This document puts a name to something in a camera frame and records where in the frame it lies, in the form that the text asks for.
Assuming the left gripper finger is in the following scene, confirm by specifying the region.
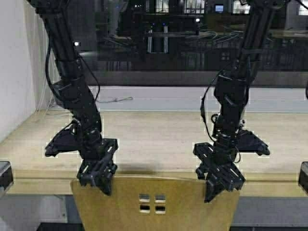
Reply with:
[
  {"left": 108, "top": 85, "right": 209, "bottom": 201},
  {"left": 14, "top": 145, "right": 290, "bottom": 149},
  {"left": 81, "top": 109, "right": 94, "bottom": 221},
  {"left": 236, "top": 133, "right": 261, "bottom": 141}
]
[
  {"left": 77, "top": 173, "right": 96, "bottom": 187},
  {"left": 96, "top": 178, "right": 112, "bottom": 196}
]

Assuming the yellow wooden chair with cutouts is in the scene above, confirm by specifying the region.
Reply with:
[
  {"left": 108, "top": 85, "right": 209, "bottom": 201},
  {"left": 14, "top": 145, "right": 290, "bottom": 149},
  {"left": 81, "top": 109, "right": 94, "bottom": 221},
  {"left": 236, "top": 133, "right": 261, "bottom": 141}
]
[{"left": 70, "top": 176, "right": 240, "bottom": 231}]

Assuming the long wooden counter table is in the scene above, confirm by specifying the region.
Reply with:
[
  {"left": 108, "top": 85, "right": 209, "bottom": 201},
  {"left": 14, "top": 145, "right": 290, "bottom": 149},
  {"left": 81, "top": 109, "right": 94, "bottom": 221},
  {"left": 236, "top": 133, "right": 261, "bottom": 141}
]
[{"left": 0, "top": 110, "right": 308, "bottom": 197}]

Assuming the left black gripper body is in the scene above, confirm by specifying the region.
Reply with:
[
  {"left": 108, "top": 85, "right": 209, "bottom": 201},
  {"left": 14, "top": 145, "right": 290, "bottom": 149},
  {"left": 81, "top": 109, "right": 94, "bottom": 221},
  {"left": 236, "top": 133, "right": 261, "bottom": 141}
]
[{"left": 77, "top": 139, "right": 118, "bottom": 181}]

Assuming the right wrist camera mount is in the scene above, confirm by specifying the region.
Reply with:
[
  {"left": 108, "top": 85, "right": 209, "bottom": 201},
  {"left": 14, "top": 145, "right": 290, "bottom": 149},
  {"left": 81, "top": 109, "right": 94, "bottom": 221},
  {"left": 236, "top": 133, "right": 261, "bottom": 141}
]
[{"left": 236, "top": 129, "right": 270, "bottom": 155}]

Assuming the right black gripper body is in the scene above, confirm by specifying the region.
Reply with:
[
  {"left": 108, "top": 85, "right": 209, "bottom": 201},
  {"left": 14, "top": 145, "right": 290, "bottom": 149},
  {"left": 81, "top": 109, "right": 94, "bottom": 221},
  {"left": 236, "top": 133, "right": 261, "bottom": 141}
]
[{"left": 193, "top": 142, "right": 245, "bottom": 190}]

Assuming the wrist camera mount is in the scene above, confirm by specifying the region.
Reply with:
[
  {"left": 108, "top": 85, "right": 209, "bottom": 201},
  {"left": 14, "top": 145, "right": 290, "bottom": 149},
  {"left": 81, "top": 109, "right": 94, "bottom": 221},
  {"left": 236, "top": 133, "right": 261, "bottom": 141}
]
[
  {"left": 236, "top": 129, "right": 270, "bottom": 155},
  {"left": 45, "top": 128, "right": 81, "bottom": 157}
]

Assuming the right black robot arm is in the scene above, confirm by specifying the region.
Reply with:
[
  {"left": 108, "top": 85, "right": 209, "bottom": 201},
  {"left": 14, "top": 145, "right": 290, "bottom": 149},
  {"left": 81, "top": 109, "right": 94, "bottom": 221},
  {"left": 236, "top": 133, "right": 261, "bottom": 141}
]
[{"left": 193, "top": 0, "right": 287, "bottom": 203}]

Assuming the dark glass window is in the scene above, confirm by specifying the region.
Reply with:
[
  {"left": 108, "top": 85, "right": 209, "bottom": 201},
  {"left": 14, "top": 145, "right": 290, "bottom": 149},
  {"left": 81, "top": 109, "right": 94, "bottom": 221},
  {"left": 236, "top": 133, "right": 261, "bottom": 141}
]
[{"left": 81, "top": 0, "right": 308, "bottom": 87}]

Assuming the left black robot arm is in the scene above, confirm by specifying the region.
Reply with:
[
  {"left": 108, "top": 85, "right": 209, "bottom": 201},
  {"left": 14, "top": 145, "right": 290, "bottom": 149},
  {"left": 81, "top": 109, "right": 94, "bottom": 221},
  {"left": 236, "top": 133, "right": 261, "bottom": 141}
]
[{"left": 28, "top": 0, "right": 118, "bottom": 195}]

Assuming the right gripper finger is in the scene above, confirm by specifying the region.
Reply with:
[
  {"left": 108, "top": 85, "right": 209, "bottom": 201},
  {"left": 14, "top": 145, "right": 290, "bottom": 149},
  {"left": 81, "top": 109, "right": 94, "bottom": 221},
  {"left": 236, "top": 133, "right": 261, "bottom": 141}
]
[
  {"left": 226, "top": 181, "right": 242, "bottom": 192},
  {"left": 204, "top": 180, "right": 225, "bottom": 203}
]

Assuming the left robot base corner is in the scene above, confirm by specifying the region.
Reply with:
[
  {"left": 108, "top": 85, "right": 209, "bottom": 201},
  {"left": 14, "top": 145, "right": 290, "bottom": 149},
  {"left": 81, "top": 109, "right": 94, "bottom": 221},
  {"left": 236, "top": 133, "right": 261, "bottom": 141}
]
[{"left": 0, "top": 161, "right": 14, "bottom": 198}]

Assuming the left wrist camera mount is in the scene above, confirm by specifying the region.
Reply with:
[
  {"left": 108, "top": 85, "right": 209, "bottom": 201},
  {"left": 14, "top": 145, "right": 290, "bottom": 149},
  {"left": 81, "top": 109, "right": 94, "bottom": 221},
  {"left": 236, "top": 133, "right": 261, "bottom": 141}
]
[{"left": 45, "top": 128, "right": 81, "bottom": 157}]

